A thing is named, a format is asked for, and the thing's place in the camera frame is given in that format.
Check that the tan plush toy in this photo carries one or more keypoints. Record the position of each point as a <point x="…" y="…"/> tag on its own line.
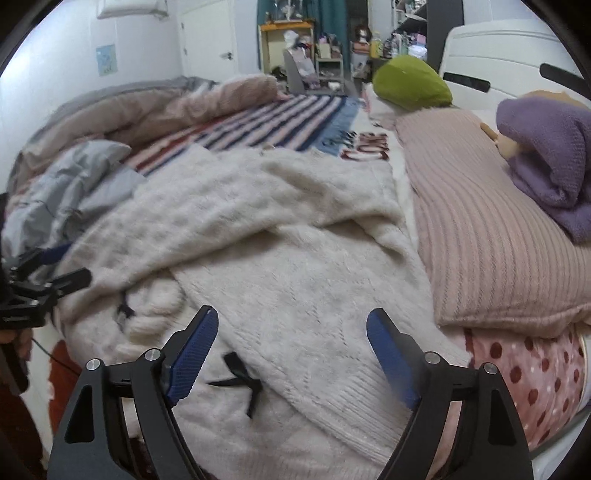
<point x="510" y="145"/>

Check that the pink ribbed pillow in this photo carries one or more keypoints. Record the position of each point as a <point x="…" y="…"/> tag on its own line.
<point x="485" y="217"/>

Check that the purple knit blanket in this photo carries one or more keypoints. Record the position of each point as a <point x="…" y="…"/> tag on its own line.
<point x="549" y="157"/>

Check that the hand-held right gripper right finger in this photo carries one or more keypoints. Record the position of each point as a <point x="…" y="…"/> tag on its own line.
<point x="392" y="355"/>

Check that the blue wall poster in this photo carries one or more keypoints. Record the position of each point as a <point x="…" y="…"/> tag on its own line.
<point x="106" y="59"/>

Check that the striped blanket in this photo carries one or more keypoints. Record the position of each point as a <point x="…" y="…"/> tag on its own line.
<point x="258" y="120"/>

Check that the white printed bed sheet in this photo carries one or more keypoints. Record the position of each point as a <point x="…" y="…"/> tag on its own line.
<point x="369" y="138"/>

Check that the green cushion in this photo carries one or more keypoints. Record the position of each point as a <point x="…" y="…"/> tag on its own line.
<point x="411" y="83"/>

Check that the white fuzzy knit sweater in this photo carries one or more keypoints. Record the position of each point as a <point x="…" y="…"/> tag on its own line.
<point x="258" y="240"/>

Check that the yellow shelf unit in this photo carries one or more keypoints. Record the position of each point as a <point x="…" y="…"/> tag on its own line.
<point x="288" y="46"/>

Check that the grey and pink quilt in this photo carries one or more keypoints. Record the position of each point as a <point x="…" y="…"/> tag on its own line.
<point x="92" y="138"/>

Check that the white headboard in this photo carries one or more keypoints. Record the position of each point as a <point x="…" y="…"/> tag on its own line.
<point x="498" y="55"/>

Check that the cluttered small shelf unit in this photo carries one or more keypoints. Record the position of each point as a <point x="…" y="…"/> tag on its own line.
<point x="300" y="69"/>

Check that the white door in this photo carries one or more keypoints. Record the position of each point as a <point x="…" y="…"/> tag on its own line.
<point x="207" y="37"/>

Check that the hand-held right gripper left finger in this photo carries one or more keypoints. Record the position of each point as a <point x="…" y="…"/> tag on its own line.
<point x="194" y="355"/>

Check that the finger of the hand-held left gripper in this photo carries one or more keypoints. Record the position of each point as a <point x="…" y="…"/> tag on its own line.
<point x="51" y="254"/>
<point x="69" y="278"/>

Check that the pink polka dot pillow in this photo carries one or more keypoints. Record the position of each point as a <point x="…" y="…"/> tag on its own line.
<point x="531" y="378"/>

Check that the white air conditioner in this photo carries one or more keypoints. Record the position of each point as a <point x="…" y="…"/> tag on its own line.
<point x="134" y="7"/>

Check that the teal curtain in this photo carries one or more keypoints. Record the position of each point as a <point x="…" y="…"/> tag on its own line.
<point x="300" y="10"/>

